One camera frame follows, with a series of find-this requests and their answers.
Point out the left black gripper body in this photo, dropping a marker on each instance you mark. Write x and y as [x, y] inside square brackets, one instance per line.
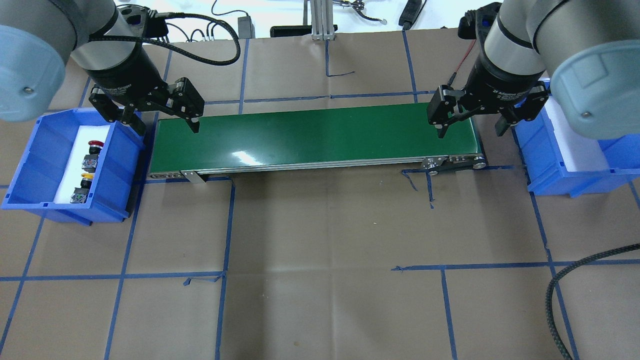
[129, 71]

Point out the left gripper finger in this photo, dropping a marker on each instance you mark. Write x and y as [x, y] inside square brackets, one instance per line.
[130, 118]
[193, 121]

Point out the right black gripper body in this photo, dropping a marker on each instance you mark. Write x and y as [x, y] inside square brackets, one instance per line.
[504, 76]

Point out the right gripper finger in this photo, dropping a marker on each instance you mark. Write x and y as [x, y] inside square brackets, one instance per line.
[442, 126]
[502, 125]

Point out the red mushroom push button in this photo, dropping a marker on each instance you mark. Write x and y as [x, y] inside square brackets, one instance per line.
[90, 160]

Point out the yellow mushroom push button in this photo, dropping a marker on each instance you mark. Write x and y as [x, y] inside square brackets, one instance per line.
[80, 194]

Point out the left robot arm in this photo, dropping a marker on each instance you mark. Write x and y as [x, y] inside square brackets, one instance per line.
[39, 37]

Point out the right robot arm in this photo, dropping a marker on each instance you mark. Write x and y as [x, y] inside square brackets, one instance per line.
[583, 53]

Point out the right blue plastic bin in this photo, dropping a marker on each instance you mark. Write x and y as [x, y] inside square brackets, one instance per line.
[560, 161]

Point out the blue plastic bin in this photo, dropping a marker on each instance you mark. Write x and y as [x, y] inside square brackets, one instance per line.
[560, 161]
[51, 168]

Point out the green conveyor belt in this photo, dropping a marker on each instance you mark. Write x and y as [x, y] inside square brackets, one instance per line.
[315, 139]

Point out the white foam pad right bin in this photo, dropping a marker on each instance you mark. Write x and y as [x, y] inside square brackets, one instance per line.
[579, 153]

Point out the white foam pad bin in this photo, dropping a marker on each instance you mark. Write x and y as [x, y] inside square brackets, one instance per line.
[579, 153]
[72, 176]

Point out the white foam pad left bin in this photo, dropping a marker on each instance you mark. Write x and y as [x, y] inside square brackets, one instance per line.
[72, 176]

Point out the black power adapter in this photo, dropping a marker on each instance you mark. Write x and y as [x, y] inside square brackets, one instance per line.
[245, 27]

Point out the left blue plastic bin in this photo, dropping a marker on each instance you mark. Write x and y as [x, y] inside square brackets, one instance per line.
[51, 168]

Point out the black handheld device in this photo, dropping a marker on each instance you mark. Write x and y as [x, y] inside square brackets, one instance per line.
[410, 14]

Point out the aluminium profile post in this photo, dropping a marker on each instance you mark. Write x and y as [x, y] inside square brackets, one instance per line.
[319, 15]

